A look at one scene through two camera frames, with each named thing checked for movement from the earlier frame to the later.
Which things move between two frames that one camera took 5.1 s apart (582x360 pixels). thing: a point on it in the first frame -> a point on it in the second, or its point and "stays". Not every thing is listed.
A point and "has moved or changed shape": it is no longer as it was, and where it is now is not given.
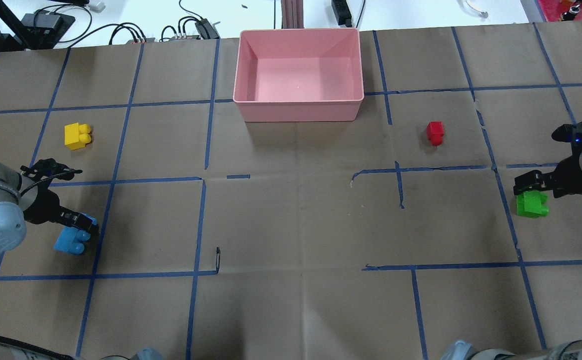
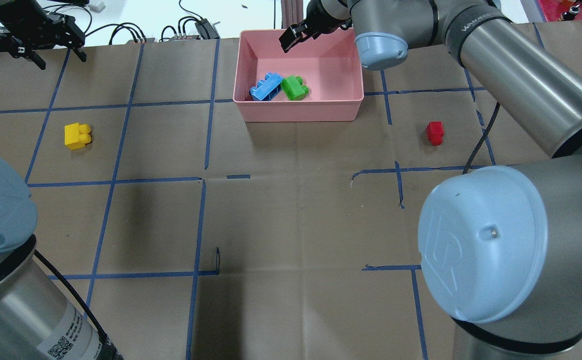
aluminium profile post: (292, 14) stays
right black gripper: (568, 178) -> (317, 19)
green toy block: (530, 204) has moved or changed shape
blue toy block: (70, 239) -> (268, 89)
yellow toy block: (77, 135) stays
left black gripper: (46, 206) -> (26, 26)
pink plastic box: (296, 75) stays
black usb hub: (206, 30) stays
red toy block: (435, 132) stays
